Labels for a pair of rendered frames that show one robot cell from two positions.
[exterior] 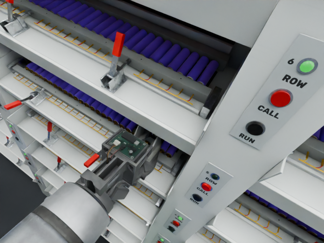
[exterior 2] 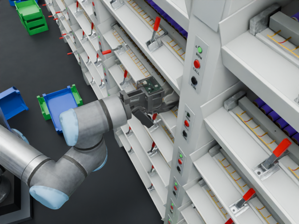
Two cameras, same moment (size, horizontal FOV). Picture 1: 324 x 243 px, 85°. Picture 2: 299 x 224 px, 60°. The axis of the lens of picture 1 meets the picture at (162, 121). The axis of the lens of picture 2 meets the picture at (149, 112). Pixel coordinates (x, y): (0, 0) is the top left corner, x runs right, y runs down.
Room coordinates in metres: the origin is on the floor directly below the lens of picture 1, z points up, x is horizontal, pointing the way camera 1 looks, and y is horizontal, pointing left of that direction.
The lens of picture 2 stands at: (-0.19, -0.32, 1.51)
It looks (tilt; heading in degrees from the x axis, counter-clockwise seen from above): 49 degrees down; 44
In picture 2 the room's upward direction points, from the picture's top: straight up
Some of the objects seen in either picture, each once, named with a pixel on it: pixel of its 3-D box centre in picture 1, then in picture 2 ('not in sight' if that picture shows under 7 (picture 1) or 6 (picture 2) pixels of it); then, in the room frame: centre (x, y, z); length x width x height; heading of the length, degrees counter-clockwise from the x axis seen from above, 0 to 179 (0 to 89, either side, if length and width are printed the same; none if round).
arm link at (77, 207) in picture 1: (76, 211); (114, 110); (0.08, 0.08, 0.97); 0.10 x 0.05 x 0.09; 72
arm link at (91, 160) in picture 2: not in sight; (88, 150); (-0.02, 0.10, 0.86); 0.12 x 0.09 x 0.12; 13
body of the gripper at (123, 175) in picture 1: (116, 169); (141, 99); (0.16, 0.05, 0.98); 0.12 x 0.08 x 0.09; 162
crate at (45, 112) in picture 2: not in sight; (60, 101); (0.32, 1.14, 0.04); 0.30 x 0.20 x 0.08; 162
